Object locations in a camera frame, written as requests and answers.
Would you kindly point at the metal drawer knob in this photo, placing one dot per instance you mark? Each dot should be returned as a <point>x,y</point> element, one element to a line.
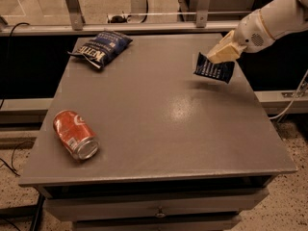
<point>160,214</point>

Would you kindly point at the grey wooden drawer cabinet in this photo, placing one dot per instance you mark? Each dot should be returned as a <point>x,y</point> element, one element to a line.
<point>198,149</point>

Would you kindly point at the metal railing frame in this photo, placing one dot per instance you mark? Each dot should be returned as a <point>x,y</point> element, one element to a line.
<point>88,17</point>

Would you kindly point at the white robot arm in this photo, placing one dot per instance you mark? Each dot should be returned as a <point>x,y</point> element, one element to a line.
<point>283,17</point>

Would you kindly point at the blue Kettle chips bag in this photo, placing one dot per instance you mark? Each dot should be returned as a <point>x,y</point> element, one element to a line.
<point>103,48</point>

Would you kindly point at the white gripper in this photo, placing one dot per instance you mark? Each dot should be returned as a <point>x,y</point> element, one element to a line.
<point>251,33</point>

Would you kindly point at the red soda can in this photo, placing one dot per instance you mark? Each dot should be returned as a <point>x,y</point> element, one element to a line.
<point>76,136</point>

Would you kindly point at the dark blue rxbar wrapper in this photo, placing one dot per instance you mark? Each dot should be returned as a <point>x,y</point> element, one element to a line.
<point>221,72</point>

